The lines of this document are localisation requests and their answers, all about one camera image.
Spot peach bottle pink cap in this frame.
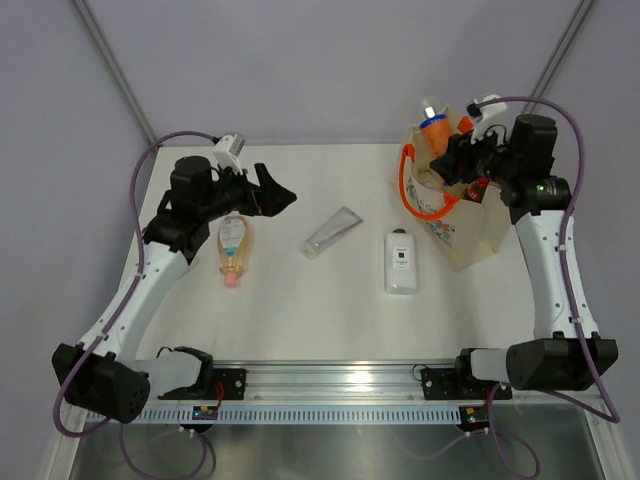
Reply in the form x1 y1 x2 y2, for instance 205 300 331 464
217 215 252 288

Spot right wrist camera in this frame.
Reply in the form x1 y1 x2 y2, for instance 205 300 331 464
466 94 508 143

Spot white rectangular bottle black cap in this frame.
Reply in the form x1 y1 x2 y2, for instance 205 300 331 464
384 229 418 295

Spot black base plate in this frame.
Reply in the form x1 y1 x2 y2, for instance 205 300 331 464
157 367 248 402
420 367 497 401

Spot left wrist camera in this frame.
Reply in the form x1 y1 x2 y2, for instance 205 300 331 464
212 132 245 174

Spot right aluminium frame post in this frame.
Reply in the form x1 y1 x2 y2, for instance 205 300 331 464
530 0 598 97

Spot canvas tote bag orange handles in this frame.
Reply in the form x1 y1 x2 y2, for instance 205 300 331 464
394 125 510 271

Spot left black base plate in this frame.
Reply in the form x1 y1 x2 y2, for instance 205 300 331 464
157 367 248 402

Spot white slotted cable duct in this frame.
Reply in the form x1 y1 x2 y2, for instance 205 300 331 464
85 404 464 426

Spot green bottle red cap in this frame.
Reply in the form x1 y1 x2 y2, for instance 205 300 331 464
463 178 490 203

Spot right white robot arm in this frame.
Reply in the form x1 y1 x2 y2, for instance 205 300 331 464
431 112 618 397

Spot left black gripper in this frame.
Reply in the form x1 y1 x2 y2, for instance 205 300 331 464
198 162 295 222

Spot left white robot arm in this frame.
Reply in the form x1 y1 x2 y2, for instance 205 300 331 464
52 155 297 432

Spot clear squeeze tube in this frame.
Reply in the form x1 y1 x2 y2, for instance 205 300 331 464
300 206 363 259

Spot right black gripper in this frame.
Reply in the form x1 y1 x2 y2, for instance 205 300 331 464
430 119 518 187

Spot left aluminium frame post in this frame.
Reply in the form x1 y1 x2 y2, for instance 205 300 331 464
68 0 158 145

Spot aluminium mounting rail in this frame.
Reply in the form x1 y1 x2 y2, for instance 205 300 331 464
63 360 609 405

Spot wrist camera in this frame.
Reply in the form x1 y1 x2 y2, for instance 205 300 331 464
212 132 245 174
466 94 508 143

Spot orange blue spray bottle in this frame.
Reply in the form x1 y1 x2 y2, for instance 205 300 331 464
419 98 452 159

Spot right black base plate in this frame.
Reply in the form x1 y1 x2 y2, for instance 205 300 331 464
420 367 497 401

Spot aluminium frame post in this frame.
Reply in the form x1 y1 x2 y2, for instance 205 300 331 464
530 0 598 97
68 0 158 145

